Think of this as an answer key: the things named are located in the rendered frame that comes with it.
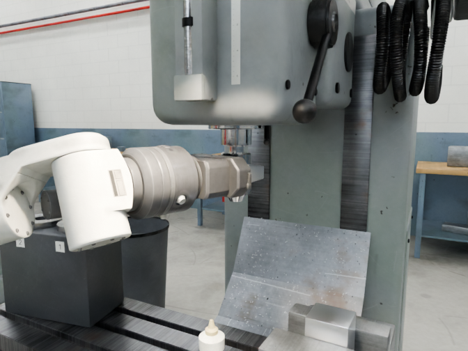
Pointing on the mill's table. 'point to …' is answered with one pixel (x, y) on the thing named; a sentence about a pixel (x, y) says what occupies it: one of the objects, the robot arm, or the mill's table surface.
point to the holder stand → (60, 276)
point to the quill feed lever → (326, 15)
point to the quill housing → (239, 63)
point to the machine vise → (381, 331)
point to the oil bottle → (212, 338)
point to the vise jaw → (296, 342)
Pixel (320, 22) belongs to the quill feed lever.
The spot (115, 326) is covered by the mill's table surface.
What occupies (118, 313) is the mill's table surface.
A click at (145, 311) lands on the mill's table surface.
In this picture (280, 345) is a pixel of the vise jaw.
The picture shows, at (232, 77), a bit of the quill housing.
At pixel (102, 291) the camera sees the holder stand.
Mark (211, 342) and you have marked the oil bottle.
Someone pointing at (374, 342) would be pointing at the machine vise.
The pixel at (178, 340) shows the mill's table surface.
